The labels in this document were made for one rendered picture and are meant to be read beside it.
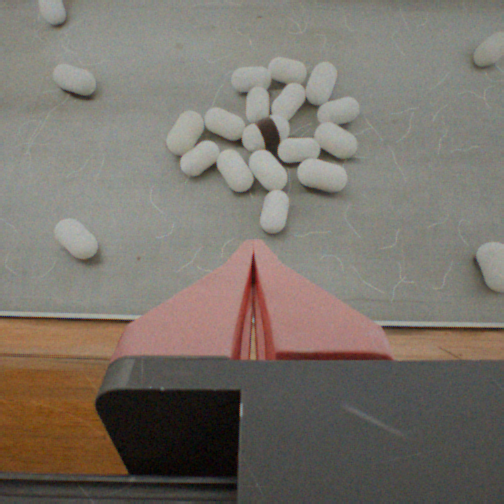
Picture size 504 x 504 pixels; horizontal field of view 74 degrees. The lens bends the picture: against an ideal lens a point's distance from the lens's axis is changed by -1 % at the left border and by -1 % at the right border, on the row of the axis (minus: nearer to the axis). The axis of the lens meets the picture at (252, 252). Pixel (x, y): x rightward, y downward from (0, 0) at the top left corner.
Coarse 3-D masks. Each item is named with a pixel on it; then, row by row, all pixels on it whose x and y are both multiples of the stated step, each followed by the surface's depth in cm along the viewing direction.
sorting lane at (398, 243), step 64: (0, 0) 32; (64, 0) 31; (128, 0) 31; (192, 0) 31; (256, 0) 31; (320, 0) 31; (384, 0) 31; (448, 0) 31; (0, 64) 30; (128, 64) 29; (192, 64) 29; (256, 64) 29; (384, 64) 29; (448, 64) 29; (0, 128) 28; (64, 128) 28; (128, 128) 28; (384, 128) 27; (448, 128) 27; (0, 192) 26; (64, 192) 26; (128, 192) 26; (192, 192) 26; (256, 192) 26; (320, 192) 26; (384, 192) 26; (448, 192) 26; (0, 256) 25; (64, 256) 25; (128, 256) 25; (192, 256) 25; (320, 256) 25; (384, 256) 25; (448, 256) 25; (384, 320) 23; (448, 320) 23
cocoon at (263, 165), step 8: (256, 152) 25; (264, 152) 25; (256, 160) 25; (264, 160) 24; (272, 160) 25; (256, 168) 25; (264, 168) 24; (272, 168) 24; (280, 168) 25; (256, 176) 25; (264, 176) 25; (272, 176) 24; (280, 176) 24; (264, 184) 25; (272, 184) 24; (280, 184) 25
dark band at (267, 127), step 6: (258, 120) 25; (264, 120) 25; (270, 120) 25; (258, 126) 25; (264, 126) 25; (270, 126) 25; (276, 126) 25; (264, 132) 25; (270, 132) 25; (276, 132) 25; (264, 138) 25; (270, 138) 25; (276, 138) 25; (270, 144) 26; (276, 144) 26
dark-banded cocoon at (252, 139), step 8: (280, 120) 25; (248, 128) 25; (256, 128) 25; (280, 128) 25; (288, 128) 26; (248, 136) 25; (256, 136) 25; (280, 136) 25; (248, 144) 25; (256, 144) 25; (264, 144) 25
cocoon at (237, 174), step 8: (224, 152) 25; (232, 152) 25; (224, 160) 25; (232, 160) 25; (240, 160) 25; (224, 168) 25; (232, 168) 24; (240, 168) 24; (248, 168) 25; (224, 176) 25; (232, 176) 24; (240, 176) 24; (248, 176) 24; (232, 184) 25; (240, 184) 24; (248, 184) 25
